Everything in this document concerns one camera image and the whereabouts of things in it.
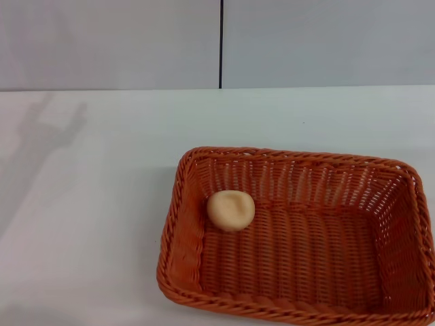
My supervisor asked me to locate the round beige bread roll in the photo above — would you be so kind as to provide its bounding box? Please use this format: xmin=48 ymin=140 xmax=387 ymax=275
xmin=207 ymin=190 xmax=256 ymax=233

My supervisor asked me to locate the orange woven rectangular basket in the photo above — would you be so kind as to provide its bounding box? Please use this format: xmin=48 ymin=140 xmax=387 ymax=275
xmin=156 ymin=146 xmax=435 ymax=326

